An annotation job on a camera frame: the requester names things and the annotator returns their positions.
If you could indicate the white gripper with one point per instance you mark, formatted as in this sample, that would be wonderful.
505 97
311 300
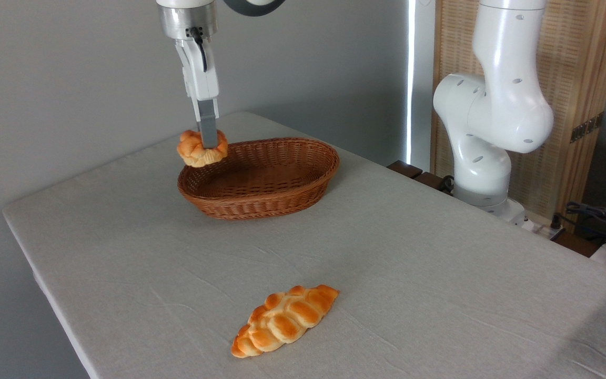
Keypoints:
200 73

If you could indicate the round knotted bread bun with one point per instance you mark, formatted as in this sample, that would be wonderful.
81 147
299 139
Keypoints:
191 150

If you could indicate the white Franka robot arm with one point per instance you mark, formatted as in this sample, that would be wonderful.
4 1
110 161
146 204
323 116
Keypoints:
497 105

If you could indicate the brown wicker oval basket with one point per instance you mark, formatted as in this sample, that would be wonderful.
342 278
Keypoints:
266 181

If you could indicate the long braided bread loaf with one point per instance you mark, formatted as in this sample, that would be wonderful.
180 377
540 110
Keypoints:
282 321

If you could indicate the dark brown wooden block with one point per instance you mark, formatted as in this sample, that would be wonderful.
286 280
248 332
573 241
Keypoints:
405 169
430 181

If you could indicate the light grey tablecloth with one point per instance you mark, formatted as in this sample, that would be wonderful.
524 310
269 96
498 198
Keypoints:
440 289

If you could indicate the metal screen hinge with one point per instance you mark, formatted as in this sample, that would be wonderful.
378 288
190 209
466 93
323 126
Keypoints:
586 128

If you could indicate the wooden bamboo folding screen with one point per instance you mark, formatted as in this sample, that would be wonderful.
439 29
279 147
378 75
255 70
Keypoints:
582 58

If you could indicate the white window frame strip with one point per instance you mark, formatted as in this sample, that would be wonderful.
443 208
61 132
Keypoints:
420 79

